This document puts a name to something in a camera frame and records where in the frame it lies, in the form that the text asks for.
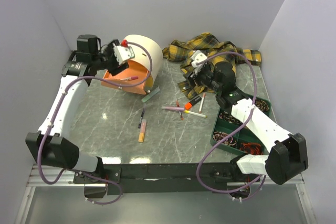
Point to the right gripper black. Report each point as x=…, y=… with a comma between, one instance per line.
x=196, y=75

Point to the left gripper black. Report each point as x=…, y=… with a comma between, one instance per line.
x=116, y=68

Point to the pink top drawer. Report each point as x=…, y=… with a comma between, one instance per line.
x=135, y=69

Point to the white pen pink cap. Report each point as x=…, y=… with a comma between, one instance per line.
x=130, y=78

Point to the cream round drawer organizer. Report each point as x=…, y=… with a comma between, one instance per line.
x=142, y=57

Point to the yellow drawer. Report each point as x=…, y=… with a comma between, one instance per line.
x=148, y=84

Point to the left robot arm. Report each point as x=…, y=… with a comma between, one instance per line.
x=50, y=145

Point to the white pen orange cap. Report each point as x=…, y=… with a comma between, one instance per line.
x=202, y=102

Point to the orange black highlighter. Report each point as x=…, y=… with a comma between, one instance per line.
x=192, y=102

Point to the yellow plaid shirt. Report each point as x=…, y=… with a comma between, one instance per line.
x=207, y=43

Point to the red brown pen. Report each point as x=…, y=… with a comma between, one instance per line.
x=180, y=112

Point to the white pen yellow cap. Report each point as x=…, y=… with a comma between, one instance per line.
x=195, y=114

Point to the purple pastel marker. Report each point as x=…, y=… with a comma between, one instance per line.
x=173, y=108

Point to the green highlighter near organizer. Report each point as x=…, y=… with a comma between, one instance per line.
x=150, y=95

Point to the dark patterned hair band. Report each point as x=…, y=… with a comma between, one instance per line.
x=229, y=118

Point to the black thin pen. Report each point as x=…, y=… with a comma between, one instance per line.
x=141, y=117

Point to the brown patterned hair band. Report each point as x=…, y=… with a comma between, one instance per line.
x=229, y=141

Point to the orange pink highlighter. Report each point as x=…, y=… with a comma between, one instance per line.
x=142, y=131

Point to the dark floral hair band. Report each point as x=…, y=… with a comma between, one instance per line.
x=262, y=105

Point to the green compartment tray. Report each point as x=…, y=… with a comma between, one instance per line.
x=243, y=136

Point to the orange black hair band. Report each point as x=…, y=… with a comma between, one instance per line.
x=251, y=148

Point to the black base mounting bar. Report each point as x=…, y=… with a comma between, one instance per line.
x=169, y=178

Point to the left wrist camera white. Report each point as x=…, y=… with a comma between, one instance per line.
x=123, y=52

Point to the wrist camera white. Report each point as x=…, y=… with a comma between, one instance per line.
x=198, y=58
x=123, y=52

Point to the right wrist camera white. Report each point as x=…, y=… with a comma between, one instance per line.
x=198, y=58

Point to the aluminium rail frame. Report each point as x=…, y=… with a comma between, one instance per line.
x=286, y=158

